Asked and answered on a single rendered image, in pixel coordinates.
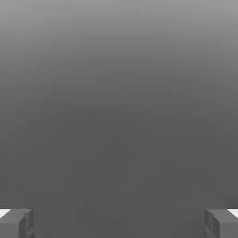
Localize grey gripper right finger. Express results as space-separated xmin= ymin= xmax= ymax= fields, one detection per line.
xmin=204 ymin=208 xmax=238 ymax=238

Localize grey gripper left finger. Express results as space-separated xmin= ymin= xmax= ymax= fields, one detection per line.
xmin=0 ymin=208 xmax=35 ymax=238

